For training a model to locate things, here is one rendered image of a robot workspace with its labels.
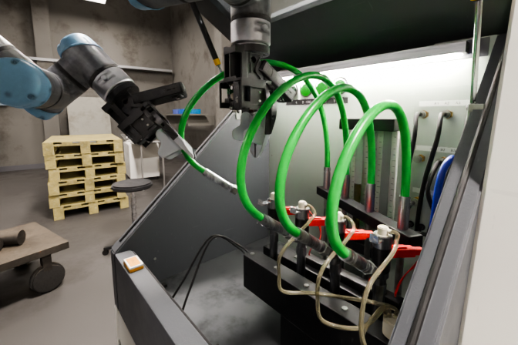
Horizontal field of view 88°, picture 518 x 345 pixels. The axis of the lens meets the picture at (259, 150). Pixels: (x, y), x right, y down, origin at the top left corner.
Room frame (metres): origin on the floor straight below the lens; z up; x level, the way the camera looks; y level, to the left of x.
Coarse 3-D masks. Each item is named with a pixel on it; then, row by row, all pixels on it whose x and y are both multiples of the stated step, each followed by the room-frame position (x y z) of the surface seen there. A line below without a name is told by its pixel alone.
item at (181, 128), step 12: (276, 60) 0.66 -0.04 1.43; (300, 72) 0.67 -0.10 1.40; (204, 84) 0.60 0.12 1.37; (312, 84) 0.69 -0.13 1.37; (192, 108) 0.59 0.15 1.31; (180, 120) 0.58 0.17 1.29; (324, 120) 0.70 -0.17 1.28; (180, 132) 0.58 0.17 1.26; (324, 132) 0.70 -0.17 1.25; (204, 168) 0.60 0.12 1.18; (324, 168) 0.71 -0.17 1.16
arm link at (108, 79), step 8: (104, 72) 0.57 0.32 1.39; (112, 72) 0.58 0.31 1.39; (120, 72) 0.59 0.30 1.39; (96, 80) 0.57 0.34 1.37; (104, 80) 0.57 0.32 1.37; (112, 80) 0.57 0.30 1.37; (120, 80) 0.58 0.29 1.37; (128, 80) 0.59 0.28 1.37; (96, 88) 0.57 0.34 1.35; (104, 88) 0.57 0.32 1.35; (112, 88) 0.57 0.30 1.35; (104, 96) 0.57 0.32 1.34
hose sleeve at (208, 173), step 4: (204, 172) 0.59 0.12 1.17; (208, 172) 0.60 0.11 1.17; (212, 172) 0.60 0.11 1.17; (208, 176) 0.60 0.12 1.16; (212, 176) 0.60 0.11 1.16; (216, 176) 0.60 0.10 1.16; (212, 180) 0.60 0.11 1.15; (216, 180) 0.60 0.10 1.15; (220, 180) 0.61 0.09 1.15; (224, 180) 0.61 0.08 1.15; (220, 184) 0.61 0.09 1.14; (224, 184) 0.61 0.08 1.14; (228, 184) 0.61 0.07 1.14; (232, 184) 0.62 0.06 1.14; (228, 188) 0.61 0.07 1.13; (232, 188) 0.61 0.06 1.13
